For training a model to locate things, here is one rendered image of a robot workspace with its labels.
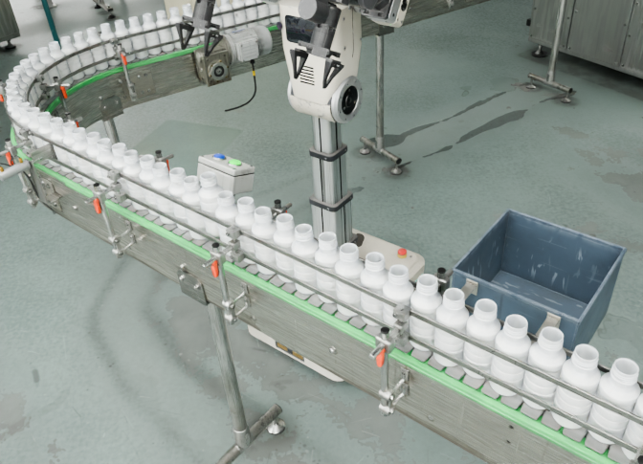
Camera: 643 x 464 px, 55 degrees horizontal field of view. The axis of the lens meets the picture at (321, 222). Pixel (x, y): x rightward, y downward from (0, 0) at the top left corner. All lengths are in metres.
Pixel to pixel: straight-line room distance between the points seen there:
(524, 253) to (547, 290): 0.12
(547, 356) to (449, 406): 0.26
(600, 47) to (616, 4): 0.32
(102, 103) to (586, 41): 3.51
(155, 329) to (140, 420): 0.48
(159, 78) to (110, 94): 0.22
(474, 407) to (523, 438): 0.10
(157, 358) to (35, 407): 0.49
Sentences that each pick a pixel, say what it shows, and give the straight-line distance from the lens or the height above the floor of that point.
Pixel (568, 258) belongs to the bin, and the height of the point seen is 0.86.
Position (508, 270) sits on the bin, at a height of 0.74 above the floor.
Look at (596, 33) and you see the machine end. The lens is 5.00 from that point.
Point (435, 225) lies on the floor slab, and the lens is 3.29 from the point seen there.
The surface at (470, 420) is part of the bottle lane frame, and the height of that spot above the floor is 0.92.
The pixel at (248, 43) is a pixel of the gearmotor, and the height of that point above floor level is 1.02.
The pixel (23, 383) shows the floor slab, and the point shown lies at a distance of 2.89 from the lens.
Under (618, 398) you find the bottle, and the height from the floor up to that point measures 1.12.
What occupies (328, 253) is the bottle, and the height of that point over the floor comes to 1.14.
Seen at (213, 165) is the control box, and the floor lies 1.11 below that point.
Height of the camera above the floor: 1.94
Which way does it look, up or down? 36 degrees down
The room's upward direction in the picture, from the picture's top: 4 degrees counter-clockwise
